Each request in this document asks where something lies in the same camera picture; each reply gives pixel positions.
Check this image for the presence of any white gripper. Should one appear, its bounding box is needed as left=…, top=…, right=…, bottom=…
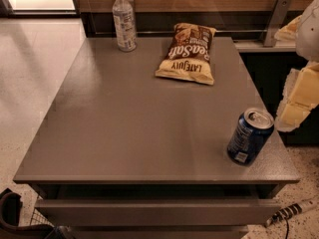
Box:
left=274, top=0, right=319, bottom=132

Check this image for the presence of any blue pepsi can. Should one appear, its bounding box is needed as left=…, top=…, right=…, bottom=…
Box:
left=227, top=108, right=274, bottom=165

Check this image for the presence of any dark robot base part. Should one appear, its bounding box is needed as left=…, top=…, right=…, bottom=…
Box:
left=0, top=187, right=76, bottom=239

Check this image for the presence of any clear plastic water bottle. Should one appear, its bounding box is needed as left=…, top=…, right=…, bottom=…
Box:
left=113, top=0, right=137, bottom=52

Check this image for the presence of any Late July chip bag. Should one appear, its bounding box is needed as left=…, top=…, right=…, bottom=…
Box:
left=156, top=23, right=216, bottom=86

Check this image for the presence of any grey cabinet drawer front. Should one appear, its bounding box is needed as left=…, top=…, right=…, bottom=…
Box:
left=36, top=199, right=279, bottom=226

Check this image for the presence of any metal shelf bracket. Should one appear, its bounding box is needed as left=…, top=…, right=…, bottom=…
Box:
left=263, top=0, right=292, bottom=47

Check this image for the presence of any striped cable on floor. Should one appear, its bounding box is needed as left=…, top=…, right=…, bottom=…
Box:
left=264, top=196, right=319, bottom=228

